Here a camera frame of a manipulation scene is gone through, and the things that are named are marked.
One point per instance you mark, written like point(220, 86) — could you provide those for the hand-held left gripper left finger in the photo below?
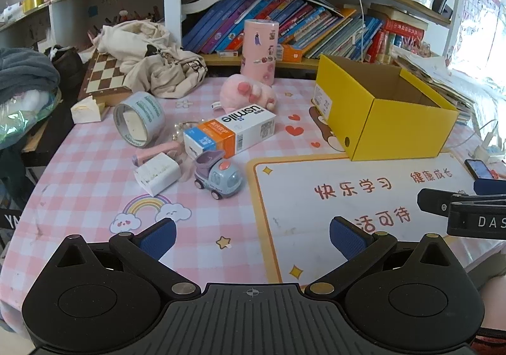
point(158, 239)

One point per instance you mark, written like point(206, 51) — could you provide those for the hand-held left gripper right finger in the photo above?
point(348, 239)

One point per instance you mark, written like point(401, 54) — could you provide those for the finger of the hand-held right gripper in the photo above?
point(466, 220)
point(490, 187)

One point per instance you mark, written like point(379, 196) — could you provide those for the white charger block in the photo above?
point(156, 175)

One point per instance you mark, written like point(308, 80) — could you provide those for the purple and blue toy car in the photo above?
point(221, 179)

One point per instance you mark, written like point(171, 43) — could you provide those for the pink stapler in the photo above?
point(158, 150)

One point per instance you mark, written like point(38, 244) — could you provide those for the yellow cardboard box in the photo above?
point(395, 129)

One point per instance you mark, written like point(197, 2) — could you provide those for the white and orange carton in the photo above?
point(233, 129)

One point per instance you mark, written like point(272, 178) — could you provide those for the pink plush toy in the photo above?
point(237, 92)

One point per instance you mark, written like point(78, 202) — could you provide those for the pink checked desktop mat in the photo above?
point(99, 189)

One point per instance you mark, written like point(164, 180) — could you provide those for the black smartphone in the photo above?
point(479, 169)

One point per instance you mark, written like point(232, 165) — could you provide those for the white power strip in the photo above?
point(488, 152)

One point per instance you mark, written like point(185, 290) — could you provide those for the white writing mat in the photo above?
point(300, 212)

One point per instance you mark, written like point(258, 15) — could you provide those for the person's red clothing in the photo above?
point(492, 307)

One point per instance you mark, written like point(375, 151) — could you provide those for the clear plastic bag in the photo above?
point(180, 127)

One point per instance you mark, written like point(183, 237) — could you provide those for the stack of papers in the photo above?
point(438, 82)

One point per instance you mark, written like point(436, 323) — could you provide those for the clear tape roll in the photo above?
point(152, 110)

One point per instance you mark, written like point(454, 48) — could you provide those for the white tissue block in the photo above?
point(85, 112)

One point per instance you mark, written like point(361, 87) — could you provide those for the wooden chessboard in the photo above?
point(104, 78)

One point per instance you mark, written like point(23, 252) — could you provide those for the beige cloth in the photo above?
point(158, 62)

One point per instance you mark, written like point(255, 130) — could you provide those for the iridescent plastic bag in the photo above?
point(23, 118)

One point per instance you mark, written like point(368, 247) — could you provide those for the small orange box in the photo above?
point(290, 52)

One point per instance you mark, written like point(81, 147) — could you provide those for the black bag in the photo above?
point(67, 62)

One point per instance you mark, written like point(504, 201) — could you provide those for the flat white card box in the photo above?
point(228, 52)

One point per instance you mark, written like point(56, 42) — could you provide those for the pink sticker-covered cylinder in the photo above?
point(259, 50)

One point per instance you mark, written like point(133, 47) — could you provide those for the row of colourful books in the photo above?
point(316, 27)

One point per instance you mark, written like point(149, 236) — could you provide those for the grey blanket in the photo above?
point(23, 70)

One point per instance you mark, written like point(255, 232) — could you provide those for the white wooden bookshelf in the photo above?
point(174, 3)

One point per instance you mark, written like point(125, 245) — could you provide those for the alphabet wall poster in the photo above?
point(474, 3)

